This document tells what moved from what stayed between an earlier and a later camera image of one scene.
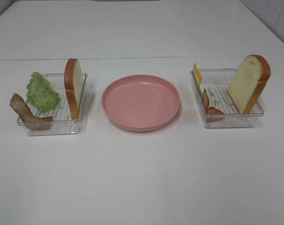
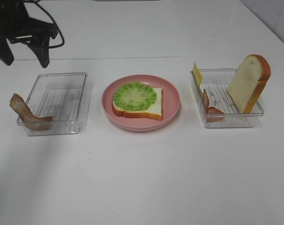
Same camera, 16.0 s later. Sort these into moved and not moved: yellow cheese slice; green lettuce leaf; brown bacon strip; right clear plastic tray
Moved: green lettuce leaf
Not moved: yellow cheese slice; brown bacon strip; right clear plastic tray
